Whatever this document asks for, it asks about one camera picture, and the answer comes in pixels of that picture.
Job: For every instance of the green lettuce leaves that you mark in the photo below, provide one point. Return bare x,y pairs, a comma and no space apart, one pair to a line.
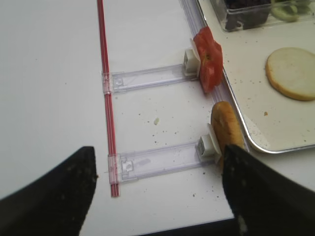
292,10

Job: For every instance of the clear track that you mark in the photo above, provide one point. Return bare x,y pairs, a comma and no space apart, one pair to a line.
127,81
132,166

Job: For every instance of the left clear divider wall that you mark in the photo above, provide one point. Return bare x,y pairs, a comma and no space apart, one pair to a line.
224,123

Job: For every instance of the metal serving tray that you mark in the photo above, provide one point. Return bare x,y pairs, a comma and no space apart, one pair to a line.
273,122

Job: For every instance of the left red rail strip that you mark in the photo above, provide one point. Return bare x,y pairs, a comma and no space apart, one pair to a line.
107,98

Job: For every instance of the bun half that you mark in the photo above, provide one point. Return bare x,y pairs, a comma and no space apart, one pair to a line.
291,72
226,127

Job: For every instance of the left upper clear track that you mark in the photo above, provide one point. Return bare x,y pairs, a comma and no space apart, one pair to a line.
127,81

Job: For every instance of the clear plastic container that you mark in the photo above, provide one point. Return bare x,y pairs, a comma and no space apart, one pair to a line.
221,11

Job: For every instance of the purple cabbage shreds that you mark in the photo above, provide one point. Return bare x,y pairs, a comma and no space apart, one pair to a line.
246,13

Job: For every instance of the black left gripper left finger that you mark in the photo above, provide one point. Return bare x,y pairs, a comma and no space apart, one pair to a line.
56,204

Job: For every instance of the left lower clear track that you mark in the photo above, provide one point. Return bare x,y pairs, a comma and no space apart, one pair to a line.
132,166

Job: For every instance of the white tomato pusher block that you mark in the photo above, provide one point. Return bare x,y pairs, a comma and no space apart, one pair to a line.
192,61

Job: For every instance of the white bun pusher block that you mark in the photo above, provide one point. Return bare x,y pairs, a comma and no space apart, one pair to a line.
208,148

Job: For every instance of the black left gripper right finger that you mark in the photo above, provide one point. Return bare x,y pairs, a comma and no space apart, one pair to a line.
264,202

